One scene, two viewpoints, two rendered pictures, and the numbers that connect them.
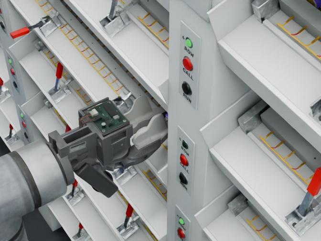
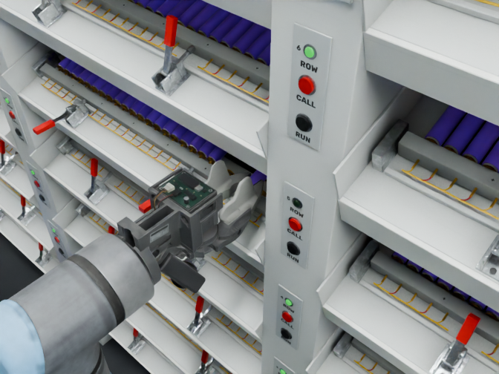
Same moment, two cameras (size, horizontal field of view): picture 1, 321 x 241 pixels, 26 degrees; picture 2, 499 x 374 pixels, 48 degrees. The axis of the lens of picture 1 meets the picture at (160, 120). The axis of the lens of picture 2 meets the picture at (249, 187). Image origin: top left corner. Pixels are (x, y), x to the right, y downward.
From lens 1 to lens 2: 0.40 m
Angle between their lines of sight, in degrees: 11
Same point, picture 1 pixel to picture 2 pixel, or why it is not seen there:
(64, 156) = (144, 248)
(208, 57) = (346, 62)
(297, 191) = (477, 228)
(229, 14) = not seen: outside the picture
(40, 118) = (76, 228)
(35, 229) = not seen: hidden behind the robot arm
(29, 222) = not seen: hidden behind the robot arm
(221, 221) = (342, 292)
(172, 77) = (275, 116)
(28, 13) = (48, 107)
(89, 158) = (172, 245)
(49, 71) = (81, 173)
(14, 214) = (91, 339)
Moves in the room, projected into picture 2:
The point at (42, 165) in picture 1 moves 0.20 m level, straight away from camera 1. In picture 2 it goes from (119, 265) to (64, 155)
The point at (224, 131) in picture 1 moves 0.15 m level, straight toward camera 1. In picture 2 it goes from (355, 173) to (400, 294)
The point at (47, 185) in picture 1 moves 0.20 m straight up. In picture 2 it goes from (130, 290) to (93, 139)
